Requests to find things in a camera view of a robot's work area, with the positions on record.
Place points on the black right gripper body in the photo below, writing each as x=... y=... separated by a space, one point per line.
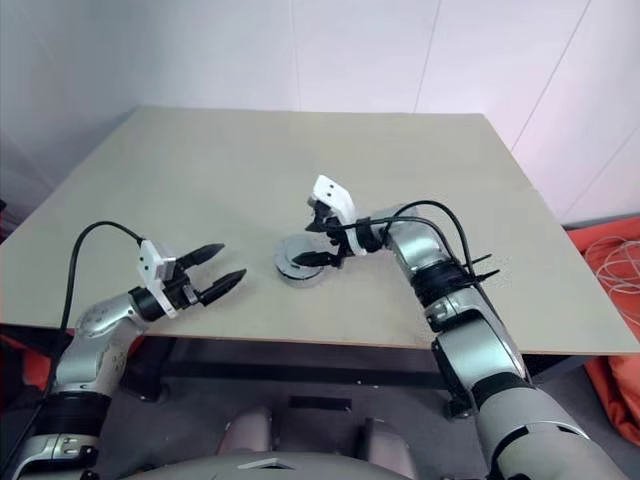
x=340 y=240

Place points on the black zip tie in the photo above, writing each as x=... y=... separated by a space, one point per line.
x=482 y=259
x=487 y=276

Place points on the black metal table frame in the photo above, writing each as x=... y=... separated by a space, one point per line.
x=300 y=360

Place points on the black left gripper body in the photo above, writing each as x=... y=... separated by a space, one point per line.
x=185 y=287

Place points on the grey robot torso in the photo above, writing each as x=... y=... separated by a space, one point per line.
x=250 y=467

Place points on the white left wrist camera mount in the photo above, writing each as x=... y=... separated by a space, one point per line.
x=150 y=260

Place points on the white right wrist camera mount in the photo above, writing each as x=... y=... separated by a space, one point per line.
x=332 y=192

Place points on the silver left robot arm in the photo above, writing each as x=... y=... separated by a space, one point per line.
x=80 y=360

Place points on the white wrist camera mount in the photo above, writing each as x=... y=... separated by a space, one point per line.
x=150 y=260
x=332 y=192

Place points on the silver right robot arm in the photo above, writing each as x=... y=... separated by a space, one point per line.
x=500 y=350

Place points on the silver motor housing copper coils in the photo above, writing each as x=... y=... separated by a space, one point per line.
x=300 y=281

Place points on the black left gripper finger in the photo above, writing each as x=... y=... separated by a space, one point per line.
x=202 y=254
x=225 y=282

